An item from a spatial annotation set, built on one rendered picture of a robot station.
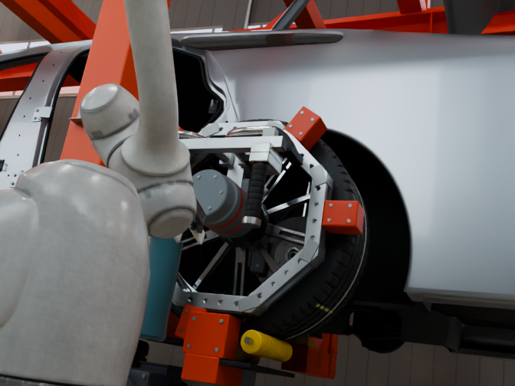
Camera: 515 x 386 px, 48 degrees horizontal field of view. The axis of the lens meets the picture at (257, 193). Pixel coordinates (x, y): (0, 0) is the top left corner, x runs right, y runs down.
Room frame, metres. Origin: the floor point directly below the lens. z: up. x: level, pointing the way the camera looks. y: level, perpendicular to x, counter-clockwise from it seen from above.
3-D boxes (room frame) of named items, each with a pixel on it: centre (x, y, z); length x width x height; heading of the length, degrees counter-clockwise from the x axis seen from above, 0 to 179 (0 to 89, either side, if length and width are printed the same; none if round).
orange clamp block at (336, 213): (1.42, -0.23, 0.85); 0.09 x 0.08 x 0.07; 65
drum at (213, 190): (1.49, 0.09, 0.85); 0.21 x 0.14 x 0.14; 155
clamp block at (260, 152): (1.29, -0.01, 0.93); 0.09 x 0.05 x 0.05; 155
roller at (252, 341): (1.59, -0.09, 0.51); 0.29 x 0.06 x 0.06; 155
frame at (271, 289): (1.55, 0.06, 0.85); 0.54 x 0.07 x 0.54; 65
